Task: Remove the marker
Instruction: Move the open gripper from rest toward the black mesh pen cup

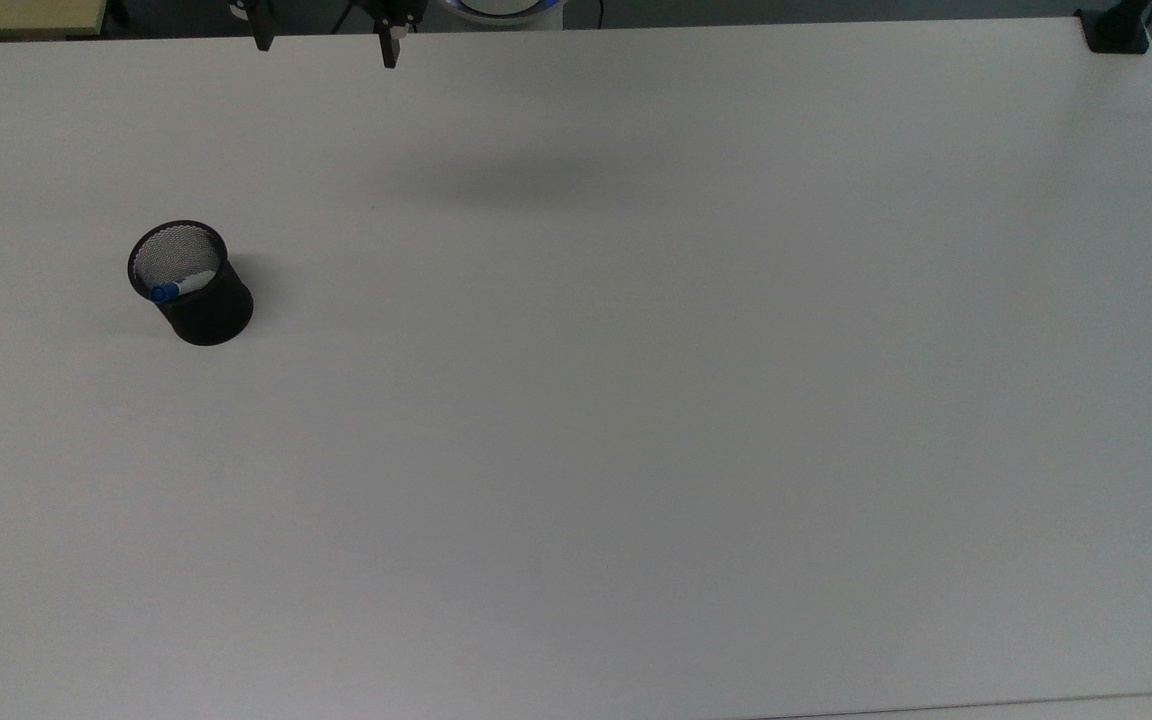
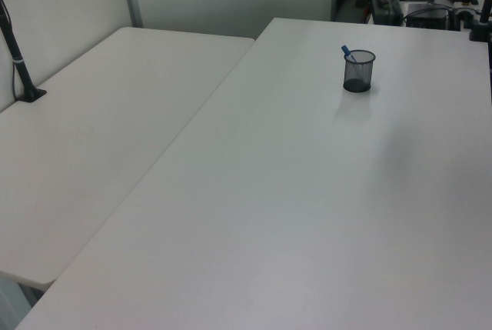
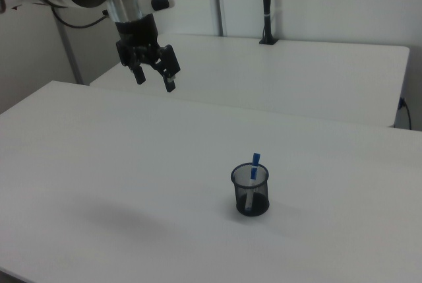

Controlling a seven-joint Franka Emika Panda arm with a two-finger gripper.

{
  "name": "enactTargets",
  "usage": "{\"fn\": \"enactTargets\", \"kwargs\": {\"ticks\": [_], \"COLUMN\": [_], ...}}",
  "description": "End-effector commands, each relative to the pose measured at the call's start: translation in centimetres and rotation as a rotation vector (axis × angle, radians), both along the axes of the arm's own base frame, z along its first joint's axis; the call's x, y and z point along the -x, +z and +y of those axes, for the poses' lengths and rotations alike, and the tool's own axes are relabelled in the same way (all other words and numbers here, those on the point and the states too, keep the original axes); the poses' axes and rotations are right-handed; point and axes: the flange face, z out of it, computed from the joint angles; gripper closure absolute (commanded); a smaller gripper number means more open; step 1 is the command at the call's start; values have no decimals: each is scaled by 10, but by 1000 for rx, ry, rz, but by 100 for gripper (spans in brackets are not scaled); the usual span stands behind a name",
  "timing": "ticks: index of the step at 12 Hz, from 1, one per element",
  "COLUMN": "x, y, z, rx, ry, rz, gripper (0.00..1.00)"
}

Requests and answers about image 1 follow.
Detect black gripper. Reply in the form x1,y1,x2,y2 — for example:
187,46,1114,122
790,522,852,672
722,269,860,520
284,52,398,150
253,0,427,69

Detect white marker with blue cap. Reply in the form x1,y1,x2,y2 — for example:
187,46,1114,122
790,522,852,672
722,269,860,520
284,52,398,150
150,268,217,304

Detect black mesh pen cup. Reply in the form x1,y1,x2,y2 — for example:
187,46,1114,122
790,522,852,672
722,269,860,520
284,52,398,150
127,220,255,347

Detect yellow wooden table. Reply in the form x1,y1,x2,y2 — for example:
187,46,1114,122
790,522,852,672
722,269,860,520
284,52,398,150
0,0,108,41

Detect black corner table clamp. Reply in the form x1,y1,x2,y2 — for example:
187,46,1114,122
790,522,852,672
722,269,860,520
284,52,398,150
1079,0,1152,54

